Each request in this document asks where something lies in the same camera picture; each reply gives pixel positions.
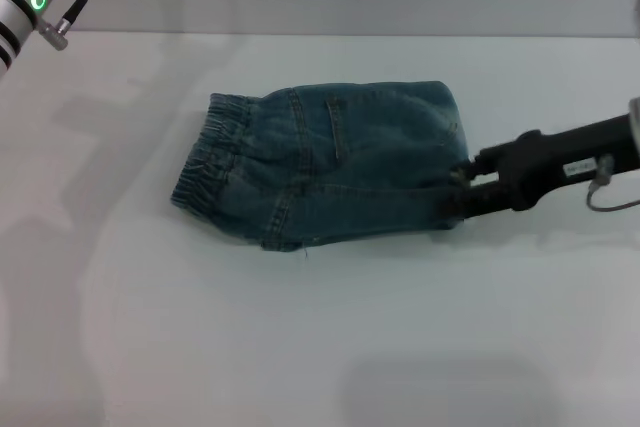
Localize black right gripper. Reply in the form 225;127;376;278
436;110;640;222

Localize blue denim shorts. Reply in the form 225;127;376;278
169;78;470;254

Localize grey cable with metal plug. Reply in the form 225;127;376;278
585;152;640;212
38;0;91;53

